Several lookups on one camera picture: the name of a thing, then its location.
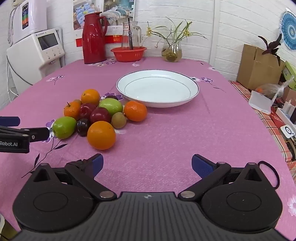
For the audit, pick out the white plate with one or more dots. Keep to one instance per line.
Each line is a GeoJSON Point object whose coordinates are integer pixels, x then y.
{"type": "Point", "coordinates": [157, 88]}

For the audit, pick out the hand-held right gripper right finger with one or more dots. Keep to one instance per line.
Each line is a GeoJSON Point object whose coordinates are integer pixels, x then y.
{"type": "Point", "coordinates": [201, 165]}

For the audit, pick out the brown kiwi fruit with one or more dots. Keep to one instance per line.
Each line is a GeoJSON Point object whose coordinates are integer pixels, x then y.
{"type": "Point", "coordinates": [118, 120]}

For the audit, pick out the black charger plug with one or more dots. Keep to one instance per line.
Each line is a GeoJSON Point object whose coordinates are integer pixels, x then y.
{"type": "Point", "coordinates": [293, 117]}

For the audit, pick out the red thermos jug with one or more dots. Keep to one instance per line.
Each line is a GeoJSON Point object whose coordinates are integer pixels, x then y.
{"type": "Point", "coordinates": [93, 39]}

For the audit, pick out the purple-leaf plant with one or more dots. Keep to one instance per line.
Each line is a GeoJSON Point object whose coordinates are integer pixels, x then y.
{"type": "Point", "coordinates": [272, 45]}

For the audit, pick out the red plastic basin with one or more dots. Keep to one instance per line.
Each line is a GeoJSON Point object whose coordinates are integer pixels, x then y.
{"type": "Point", "coordinates": [128, 55]}

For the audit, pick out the dark purple plum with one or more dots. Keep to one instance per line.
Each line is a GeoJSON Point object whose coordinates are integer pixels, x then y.
{"type": "Point", "coordinates": [112, 97]}
{"type": "Point", "coordinates": [83, 127]}

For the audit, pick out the round orange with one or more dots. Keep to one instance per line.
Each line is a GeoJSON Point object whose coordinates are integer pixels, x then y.
{"type": "Point", "coordinates": [90, 97]}

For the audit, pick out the black stirring stick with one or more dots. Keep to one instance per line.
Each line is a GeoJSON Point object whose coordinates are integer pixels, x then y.
{"type": "Point", "coordinates": [130, 37]}

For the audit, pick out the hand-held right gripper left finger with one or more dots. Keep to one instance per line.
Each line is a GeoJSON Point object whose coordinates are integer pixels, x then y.
{"type": "Point", "coordinates": [98, 162]}

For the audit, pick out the white power strip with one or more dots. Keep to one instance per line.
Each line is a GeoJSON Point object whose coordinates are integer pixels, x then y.
{"type": "Point", "coordinates": [283, 114]}

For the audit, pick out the large blue round wall decoration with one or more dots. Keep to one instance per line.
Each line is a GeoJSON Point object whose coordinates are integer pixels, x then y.
{"type": "Point", "coordinates": [289, 27]}

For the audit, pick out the glass vase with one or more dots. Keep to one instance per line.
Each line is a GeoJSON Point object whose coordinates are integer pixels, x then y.
{"type": "Point", "coordinates": [171, 53]}

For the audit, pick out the white plastic container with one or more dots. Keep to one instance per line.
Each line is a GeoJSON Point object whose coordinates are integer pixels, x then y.
{"type": "Point", "coordinates": [260, 102]}

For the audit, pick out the yellow-flowered orchid plant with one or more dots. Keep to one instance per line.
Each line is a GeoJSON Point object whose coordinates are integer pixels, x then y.
{"type": "Point", "coordinates": [178, 30]}

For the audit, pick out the green apple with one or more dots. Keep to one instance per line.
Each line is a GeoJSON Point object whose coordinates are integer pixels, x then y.
{"type": "Point", "coordinates": [111, 106]}
{"type": "Point", "coordinates": [64, 127]}

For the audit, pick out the red plaid cloth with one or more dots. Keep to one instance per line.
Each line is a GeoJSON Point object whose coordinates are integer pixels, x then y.
{"type": "Point", "coordinates": [266, 125]}

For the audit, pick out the glass pitcher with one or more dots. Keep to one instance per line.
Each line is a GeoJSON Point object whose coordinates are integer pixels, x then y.
{"type": "Point", "coordinates": [136, 32]}

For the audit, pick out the green box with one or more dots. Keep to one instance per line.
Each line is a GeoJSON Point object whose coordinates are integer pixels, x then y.
{"type": "Point", "coordinates": [290, 74]}

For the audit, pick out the clear plastic bag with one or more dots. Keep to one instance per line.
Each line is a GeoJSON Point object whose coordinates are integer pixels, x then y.
{"type": "Point", "coordinates": [270, 90]}

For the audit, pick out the orange mandarin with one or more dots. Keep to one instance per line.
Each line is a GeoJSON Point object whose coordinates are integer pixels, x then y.
{"type": "Point", "coordinates": [135, 111]}

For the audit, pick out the cardboard box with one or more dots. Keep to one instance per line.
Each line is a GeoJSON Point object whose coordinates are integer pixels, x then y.
{"type": "Point", "coordinates": [256, 67]}

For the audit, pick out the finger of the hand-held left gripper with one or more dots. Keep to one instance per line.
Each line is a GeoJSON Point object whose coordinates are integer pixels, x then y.
{"type": "Point", "coordinates": [37, 134]}
{"type": "Point", "coordinates": [9, 121]}

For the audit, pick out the pink floral tablecloth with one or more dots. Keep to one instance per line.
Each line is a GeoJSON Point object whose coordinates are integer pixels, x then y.
{"type": "Point", "coordinates": [161, 139]}

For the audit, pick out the stemmed orange tangerine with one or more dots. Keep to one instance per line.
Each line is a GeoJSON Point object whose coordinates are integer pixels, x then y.
{"type": "Point", "coordinates": [72, 111]}

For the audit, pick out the white charger plug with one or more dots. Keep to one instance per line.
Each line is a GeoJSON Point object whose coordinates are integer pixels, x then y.
{"type": "Point", "coordinates": [286, 105]}

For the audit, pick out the white dispenser with screen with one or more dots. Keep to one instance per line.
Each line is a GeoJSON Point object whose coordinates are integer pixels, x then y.
{"type": "Point", "coordinates": [34, 58]}

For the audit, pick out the red apple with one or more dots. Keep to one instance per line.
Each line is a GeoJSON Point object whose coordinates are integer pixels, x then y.
{"type": "Point", "coordinates": [86, 110]}
{"type": "Point", "coordinates": [100, 115]}

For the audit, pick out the large smooth orange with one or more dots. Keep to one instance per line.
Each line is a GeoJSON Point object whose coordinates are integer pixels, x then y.
{"type": "Point", "coordinates": [101, 135]}

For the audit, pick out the white water purifier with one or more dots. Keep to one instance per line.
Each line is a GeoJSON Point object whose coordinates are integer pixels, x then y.
{"type": "Point", "coordinates": [25, 18]}

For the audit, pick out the white device with round display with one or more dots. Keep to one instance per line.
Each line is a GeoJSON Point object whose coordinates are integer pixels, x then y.
{"type": "Point", "coordinates": [288, 131]}

